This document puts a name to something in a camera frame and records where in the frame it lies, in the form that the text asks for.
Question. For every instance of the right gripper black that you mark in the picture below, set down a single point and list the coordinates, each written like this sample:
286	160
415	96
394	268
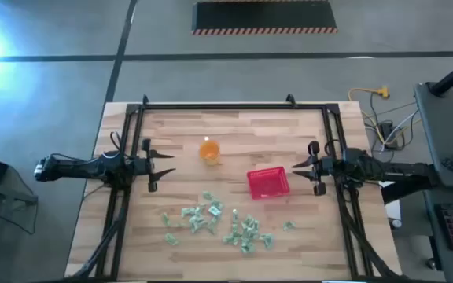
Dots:
325	167

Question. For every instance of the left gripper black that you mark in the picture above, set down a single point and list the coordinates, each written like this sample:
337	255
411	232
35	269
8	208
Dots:
141	167

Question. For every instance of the red plastic mesh basket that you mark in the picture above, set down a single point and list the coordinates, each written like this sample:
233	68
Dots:
267	182

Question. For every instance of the white candy wrapper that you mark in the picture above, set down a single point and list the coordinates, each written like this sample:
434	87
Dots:
214	211

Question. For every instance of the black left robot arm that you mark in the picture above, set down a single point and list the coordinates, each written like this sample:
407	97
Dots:
73	169

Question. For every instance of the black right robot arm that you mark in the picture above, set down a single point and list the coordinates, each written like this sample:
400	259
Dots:
387	171

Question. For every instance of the orange-yellow cup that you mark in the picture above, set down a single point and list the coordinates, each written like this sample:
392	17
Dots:
209	151

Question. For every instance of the black power strip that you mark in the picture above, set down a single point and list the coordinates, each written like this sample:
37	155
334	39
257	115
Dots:
387	129

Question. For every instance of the white paper sheet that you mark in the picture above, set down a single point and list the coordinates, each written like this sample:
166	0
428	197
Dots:
392	208

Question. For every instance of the black desk support bar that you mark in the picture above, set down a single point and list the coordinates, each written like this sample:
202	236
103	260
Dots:
403	193

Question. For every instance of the small black controller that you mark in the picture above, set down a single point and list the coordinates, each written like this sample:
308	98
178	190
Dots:
451	165

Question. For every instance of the desk caster wheel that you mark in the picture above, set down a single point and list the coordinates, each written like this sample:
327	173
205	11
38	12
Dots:
431	263

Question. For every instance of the black hazard-striped floor mat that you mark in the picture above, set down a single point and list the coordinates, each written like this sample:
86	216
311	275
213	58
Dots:
264	15

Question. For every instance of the black aluminium table frame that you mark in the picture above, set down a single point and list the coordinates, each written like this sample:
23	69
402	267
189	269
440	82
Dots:
230	106

